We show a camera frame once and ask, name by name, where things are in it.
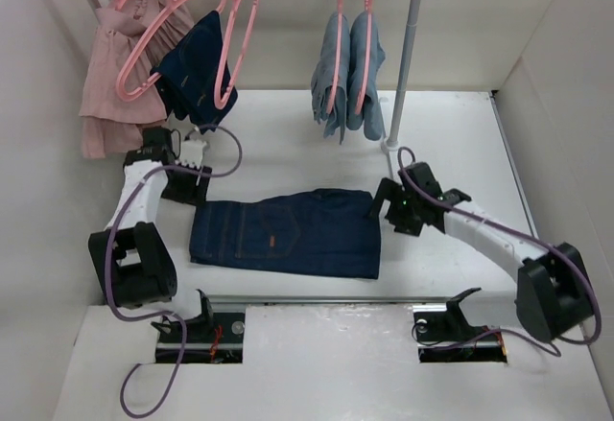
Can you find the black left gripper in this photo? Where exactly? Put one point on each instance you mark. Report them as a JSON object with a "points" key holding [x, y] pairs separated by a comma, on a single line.
{"points": [[194, 195]]}

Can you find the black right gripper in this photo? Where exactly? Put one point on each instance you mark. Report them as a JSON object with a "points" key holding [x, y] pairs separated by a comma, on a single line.
{"points": [[389, 190]]}

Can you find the dark blue trousers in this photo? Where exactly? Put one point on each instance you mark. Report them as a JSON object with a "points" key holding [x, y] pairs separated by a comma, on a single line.
{"points": [[324, 232]]}

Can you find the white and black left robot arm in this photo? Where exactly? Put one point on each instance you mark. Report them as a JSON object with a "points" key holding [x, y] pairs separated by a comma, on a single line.
{"points": [[132, 263]]}

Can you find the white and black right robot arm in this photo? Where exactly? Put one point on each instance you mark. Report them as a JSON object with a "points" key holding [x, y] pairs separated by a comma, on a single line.
{"points": [[553, 292]]}

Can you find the pink hanger right light jeans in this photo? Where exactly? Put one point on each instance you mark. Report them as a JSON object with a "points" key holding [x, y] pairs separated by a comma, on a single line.
{"points": [[362, 92]]}

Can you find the pink hanger light jeans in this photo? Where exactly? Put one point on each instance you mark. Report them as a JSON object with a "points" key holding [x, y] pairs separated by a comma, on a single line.
{"points": [[362, 92], [338, 53]]}

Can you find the pink hanger left light jeans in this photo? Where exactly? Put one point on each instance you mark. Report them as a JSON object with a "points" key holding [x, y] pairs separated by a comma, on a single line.
{"points": [[338, 53]]}

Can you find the dark blue hanging jeans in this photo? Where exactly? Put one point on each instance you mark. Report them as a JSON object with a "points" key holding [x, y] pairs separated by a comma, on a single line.
{"points": [[188, 74]]}

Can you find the light blue hanging jeans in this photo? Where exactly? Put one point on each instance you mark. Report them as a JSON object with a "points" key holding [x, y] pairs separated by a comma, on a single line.
{"points": [[322, 79], [363, 106]]}

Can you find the light blue hanging jeans right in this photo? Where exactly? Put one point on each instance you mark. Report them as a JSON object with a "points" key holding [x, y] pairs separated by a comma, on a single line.
{"points": [[363, 106]]}

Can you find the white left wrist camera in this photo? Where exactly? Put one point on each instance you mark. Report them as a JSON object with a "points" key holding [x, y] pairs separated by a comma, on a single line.
{"points": [[192, 153]]}

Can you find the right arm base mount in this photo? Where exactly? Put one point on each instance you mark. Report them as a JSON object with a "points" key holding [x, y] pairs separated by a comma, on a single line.
{"points": [[444, 336]]}

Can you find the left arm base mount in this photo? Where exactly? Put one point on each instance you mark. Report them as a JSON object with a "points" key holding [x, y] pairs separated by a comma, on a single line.
{"points": [[212, 338]]}

